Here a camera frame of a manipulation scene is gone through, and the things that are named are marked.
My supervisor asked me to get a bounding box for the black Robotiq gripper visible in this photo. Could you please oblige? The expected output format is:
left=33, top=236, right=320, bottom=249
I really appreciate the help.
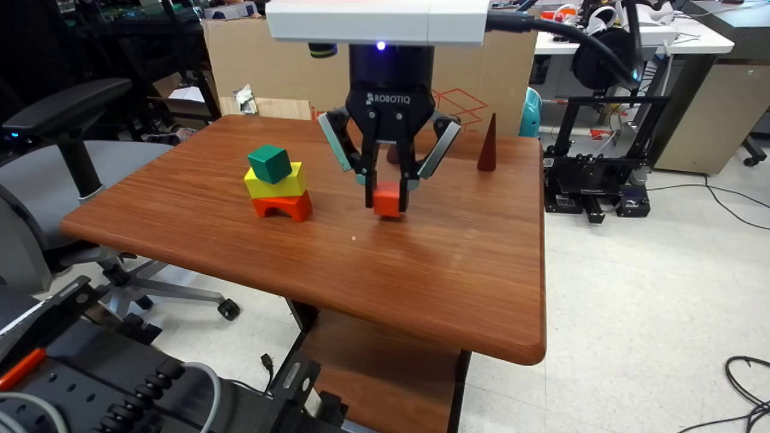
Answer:
left=314, top=44, right=465, bottom=215

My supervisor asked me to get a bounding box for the orange cube block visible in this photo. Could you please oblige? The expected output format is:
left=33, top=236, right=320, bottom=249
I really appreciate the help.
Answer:
left=373, top=185, right=407, bottom=222

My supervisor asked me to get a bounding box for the brown cone block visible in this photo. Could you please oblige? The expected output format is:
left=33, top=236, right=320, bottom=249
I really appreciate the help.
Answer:
left=476, top=110, right=499, bottom=174

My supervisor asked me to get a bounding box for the yellow block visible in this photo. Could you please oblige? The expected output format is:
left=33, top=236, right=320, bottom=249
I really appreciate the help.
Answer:
left=240, top=159, right=311, bottom=203

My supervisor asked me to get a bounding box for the green cube block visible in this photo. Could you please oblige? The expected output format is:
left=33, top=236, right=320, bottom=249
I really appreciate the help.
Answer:
left=245, top=142, right=293, bottom=185

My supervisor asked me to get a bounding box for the orange arch block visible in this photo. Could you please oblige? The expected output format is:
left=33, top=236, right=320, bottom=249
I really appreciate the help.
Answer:
left=251, top=190, right=314, bottom=223

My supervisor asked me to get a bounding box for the wooden table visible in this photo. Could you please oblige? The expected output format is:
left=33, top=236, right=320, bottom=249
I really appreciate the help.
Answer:
left=61, top=114, right=550, bottom=433

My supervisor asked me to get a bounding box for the small open cardboard box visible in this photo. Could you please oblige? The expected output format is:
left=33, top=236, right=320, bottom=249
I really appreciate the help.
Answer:
left=219, top=83, right=314, bottom=122

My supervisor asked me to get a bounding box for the teal object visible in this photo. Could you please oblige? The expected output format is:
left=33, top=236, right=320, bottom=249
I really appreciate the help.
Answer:
left=519, top=84, right=547, bottom=140

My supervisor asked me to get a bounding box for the large cardboard sheet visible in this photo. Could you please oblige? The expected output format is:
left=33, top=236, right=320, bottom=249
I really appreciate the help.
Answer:
left=199, top=18, right=539, bottom=140

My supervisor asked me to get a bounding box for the black 3D printer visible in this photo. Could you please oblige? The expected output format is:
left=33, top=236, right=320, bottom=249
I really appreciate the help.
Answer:
left=541, top=91, right=674, bottom=227

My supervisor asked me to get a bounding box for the white background table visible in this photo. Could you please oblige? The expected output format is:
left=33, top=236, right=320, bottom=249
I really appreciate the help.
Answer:
left=531, top=6, right=736, bottom=61

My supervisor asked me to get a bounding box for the beige cabinet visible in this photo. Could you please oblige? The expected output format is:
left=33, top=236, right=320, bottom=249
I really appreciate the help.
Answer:
left=651, top=58, right=770, bottom=175

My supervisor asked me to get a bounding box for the grey office chair black armrest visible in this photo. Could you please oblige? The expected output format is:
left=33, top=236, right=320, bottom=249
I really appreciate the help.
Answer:
left=0, top=76, right=243, bottom=325

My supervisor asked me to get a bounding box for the black mounting platform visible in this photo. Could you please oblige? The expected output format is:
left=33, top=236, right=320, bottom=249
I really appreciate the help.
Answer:
left=0, top=275, right=348, bottom=433

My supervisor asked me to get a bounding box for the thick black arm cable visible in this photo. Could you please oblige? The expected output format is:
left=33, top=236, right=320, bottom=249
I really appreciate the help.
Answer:
left=483, top=6, right=649, bottom=91

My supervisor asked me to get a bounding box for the black floor cable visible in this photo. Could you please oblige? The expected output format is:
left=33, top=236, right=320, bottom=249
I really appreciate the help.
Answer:
left=678, top=353, right=770, bottom=433

